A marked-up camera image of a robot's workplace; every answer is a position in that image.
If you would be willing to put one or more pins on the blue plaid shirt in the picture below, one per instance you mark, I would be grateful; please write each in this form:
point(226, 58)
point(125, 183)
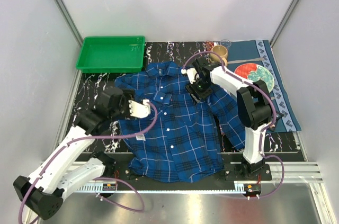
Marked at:
point(178, 124)

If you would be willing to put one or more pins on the red and teal plate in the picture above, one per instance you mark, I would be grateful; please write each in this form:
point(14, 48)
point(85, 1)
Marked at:
point(256, 72)

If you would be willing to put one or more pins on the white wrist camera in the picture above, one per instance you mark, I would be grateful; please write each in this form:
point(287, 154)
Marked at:
point(139, 110)
point(191, 73)

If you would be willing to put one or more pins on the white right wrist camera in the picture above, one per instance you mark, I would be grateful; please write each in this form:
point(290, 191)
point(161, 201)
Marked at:
point(191, 73)

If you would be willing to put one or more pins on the beige ceramic mug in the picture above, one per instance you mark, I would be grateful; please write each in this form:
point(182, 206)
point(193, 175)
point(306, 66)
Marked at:
point(221, 51)

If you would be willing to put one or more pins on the green plastic tray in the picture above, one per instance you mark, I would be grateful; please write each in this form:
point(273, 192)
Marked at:
point(111, 54)

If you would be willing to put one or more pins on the blue patterned placemat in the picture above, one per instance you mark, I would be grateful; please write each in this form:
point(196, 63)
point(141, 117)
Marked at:
point(253, 59)

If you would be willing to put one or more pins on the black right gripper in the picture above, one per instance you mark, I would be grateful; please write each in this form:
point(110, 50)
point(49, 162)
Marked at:
point(191, 89)

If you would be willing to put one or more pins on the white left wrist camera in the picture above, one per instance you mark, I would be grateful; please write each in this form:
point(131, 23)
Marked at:
point(139, 110)

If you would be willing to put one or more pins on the aluminium frame rail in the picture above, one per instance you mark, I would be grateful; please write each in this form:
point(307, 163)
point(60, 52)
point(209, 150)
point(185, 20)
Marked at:
point(106, 178)

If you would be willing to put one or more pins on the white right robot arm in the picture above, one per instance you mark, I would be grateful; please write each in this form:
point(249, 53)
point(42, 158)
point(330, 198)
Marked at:
point(256, 110)

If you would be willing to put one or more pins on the clear glass cup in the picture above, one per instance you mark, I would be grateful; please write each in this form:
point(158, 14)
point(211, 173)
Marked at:
point(226, 43)

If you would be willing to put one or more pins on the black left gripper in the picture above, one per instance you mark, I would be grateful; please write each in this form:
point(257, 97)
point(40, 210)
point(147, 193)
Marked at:
point(128, 94)

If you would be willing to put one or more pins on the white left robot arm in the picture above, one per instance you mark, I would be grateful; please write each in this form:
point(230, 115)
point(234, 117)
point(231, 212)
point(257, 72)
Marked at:
point(63, 152)

